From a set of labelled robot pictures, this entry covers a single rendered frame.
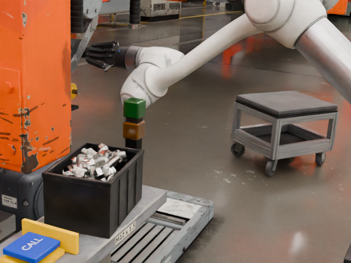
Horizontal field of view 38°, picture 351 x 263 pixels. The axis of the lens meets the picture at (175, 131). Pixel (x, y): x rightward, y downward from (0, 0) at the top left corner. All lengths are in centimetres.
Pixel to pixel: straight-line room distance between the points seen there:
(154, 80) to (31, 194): 51
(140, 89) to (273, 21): 53
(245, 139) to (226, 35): 118
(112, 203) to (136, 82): 70
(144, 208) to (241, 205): 114
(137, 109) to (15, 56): 28
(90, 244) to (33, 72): 36
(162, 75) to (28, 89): 61
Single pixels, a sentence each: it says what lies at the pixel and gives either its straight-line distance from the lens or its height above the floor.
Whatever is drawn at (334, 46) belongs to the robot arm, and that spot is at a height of 79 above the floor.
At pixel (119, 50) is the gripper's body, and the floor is 66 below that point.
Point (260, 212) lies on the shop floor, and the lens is 219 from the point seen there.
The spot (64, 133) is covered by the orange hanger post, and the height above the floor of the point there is 58.
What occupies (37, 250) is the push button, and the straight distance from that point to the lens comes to 92.
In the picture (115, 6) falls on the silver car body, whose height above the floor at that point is 77.
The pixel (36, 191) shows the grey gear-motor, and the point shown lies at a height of 36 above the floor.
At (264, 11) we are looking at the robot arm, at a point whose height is 86.
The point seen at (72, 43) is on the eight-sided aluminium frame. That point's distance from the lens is 190.
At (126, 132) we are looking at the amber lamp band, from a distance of 117.
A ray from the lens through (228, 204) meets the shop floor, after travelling 222.
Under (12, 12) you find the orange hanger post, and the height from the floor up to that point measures 85.
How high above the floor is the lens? 94
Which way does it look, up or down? 17 degrees down
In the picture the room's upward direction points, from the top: 3 degrees clockwise
